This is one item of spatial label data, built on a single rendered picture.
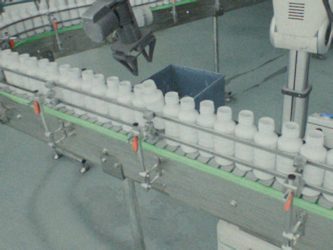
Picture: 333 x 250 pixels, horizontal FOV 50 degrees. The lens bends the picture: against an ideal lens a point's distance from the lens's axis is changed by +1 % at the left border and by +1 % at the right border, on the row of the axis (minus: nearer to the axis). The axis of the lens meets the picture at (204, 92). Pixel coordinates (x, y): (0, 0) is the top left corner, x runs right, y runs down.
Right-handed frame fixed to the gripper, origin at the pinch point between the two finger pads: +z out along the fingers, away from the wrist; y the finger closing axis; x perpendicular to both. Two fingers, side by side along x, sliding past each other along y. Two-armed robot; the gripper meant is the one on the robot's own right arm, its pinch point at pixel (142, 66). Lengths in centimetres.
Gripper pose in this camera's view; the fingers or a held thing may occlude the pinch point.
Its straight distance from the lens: 97.9
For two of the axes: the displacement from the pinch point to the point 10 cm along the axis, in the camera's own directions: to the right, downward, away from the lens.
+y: -5.0, 6.4, -5.9
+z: 1.9, 7.4, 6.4
